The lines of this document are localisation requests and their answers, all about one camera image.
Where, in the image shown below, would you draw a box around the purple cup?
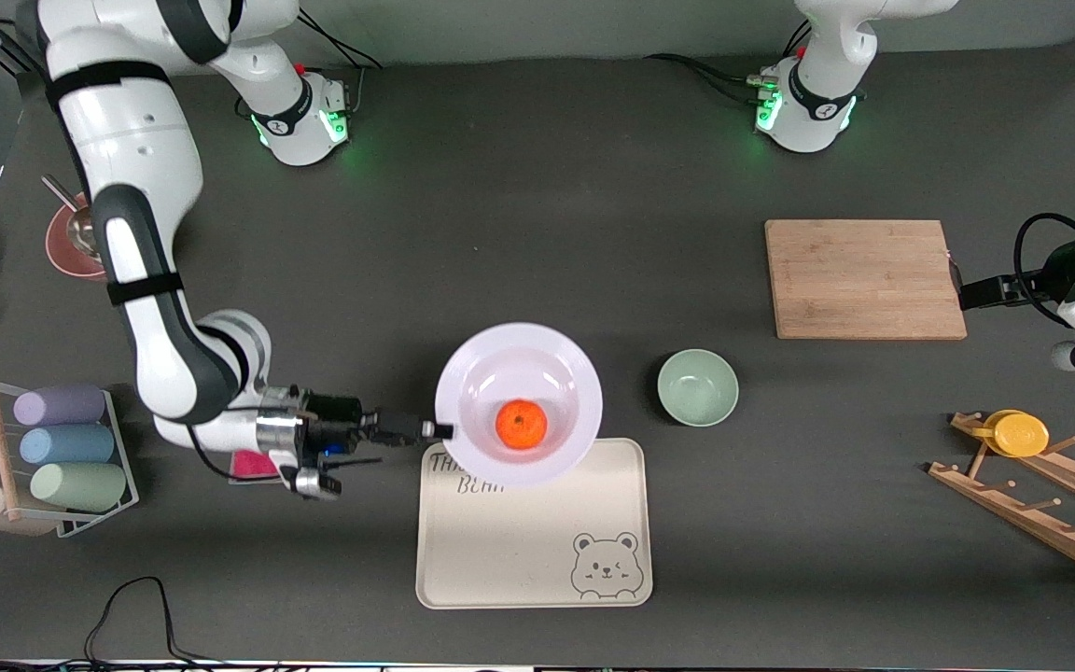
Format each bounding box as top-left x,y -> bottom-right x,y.
13,385 -> 107,427

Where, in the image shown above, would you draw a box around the black table edge cable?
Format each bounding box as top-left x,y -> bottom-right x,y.
0,576 -> 249,672

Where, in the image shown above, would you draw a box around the cream bear print tray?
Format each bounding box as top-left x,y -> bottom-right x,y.
415,438 -> 654,610

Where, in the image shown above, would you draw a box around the wooden peg drying rack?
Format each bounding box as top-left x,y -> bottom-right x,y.
928,412 -> 1075,588

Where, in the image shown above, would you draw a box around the wooden cutting board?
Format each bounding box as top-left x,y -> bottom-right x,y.
764,219 -> 969,341

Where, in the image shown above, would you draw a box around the white round plate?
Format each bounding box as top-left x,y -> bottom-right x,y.
434,322 -> 605,490

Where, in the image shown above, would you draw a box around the pink bowl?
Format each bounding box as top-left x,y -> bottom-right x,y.
45,191 -> 109,281

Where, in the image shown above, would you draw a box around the green cup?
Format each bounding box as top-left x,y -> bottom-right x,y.
30,462 -> 128,512

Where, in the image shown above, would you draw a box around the pale green bowl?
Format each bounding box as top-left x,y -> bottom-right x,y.
657,348 -> 740,428

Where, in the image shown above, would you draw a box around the black left arm base cables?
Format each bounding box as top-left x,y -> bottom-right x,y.
645,23 -> 814,105

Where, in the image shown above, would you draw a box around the metal scoop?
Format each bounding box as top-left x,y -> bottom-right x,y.
41,175 -> 100,258

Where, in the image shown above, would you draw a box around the pink folded cloth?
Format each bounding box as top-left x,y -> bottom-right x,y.
229,448 -> 282,485

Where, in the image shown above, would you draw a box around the black right arm base cables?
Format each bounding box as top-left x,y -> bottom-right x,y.
290,14 -> 384,118

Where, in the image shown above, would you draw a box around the blue cup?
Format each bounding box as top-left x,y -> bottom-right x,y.
19,425 -> 117,466

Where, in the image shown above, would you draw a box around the white wire cup rack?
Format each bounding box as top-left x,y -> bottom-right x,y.
0,375 -> 140,539

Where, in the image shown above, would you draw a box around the yellow cup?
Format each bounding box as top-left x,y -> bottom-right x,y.
971,409 -> 1051,458

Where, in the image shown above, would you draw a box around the orange fruit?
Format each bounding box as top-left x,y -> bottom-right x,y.
495,399 -> 549,451

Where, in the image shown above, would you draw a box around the black arm base cables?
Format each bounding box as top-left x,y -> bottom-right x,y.
290,14 -> 384,118
645,23 -> 814,105

